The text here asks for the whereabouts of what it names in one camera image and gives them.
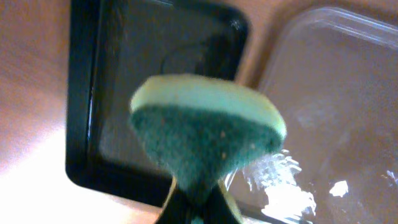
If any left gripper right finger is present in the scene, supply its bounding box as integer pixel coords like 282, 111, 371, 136
205, 185, 241, 224

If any black rectangular tray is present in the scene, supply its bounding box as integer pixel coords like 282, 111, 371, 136
65, 0, 250, 207

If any green yellow scrub sponge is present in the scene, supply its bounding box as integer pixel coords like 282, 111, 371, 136
129, 73, 287, 224

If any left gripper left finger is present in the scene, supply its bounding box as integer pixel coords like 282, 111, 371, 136
155, 186, 193, 224

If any brown plastic serving tray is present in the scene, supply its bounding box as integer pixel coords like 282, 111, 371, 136
226, 7, 397, 223

